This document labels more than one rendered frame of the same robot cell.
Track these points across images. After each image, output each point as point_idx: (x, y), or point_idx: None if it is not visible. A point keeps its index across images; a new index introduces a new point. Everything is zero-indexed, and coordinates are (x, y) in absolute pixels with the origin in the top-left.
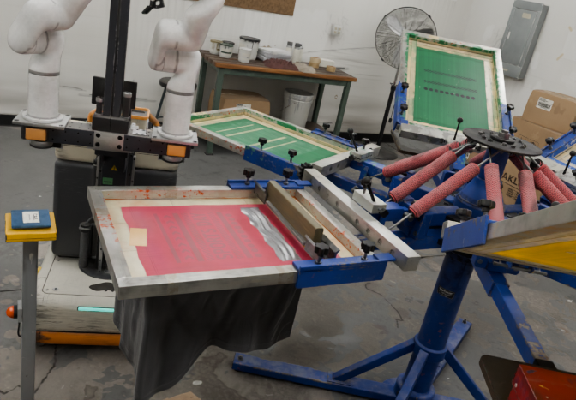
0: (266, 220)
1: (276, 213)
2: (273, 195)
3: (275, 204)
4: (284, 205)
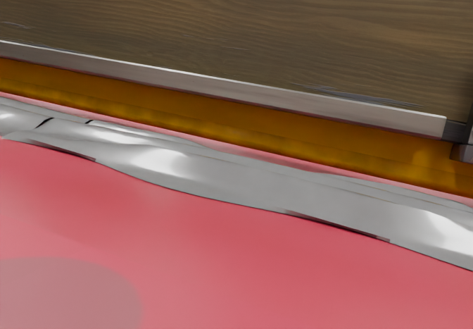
0: (8, 98)
1: (70, 56)
2: None
3: (36, 29)
4: None
